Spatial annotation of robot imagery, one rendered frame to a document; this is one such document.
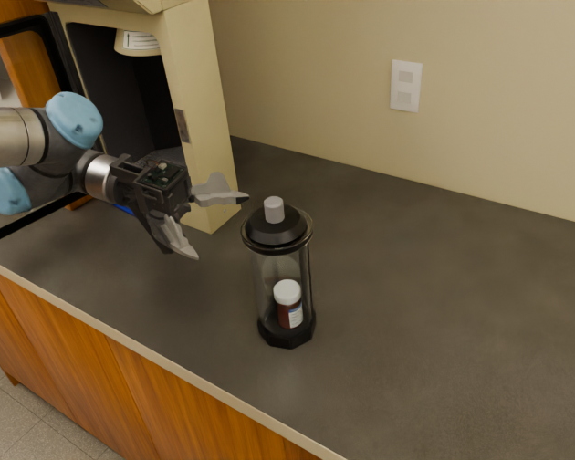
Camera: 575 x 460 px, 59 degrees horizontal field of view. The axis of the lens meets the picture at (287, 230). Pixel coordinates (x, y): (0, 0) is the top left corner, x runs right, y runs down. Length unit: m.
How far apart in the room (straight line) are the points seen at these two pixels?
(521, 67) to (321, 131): 0.51
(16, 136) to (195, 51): 0.40
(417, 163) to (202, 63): 0.58
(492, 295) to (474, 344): 0.13
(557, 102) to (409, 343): 0.56
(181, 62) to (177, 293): 0.43
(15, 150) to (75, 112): 0.09
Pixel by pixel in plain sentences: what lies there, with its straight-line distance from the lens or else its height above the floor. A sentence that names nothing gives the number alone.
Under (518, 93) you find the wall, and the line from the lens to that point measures 1.14.
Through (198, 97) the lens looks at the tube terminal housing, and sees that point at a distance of 1.00.
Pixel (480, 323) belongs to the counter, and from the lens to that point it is 0.94.
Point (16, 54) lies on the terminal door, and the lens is 1.15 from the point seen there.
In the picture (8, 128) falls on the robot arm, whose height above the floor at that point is 1.37.
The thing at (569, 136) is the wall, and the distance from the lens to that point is 1.16.
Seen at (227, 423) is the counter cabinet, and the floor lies 0.76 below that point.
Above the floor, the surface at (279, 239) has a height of 1.17.
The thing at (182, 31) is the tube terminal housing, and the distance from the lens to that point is 0.96.
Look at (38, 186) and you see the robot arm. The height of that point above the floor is 1.25.
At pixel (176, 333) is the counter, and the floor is 0.94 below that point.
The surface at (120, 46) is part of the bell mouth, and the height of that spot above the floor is 1.33.
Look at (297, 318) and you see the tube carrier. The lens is 0.83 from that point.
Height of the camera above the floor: 1.62
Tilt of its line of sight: 38 degrees down
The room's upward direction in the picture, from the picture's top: 5 degrees counter-clockwise
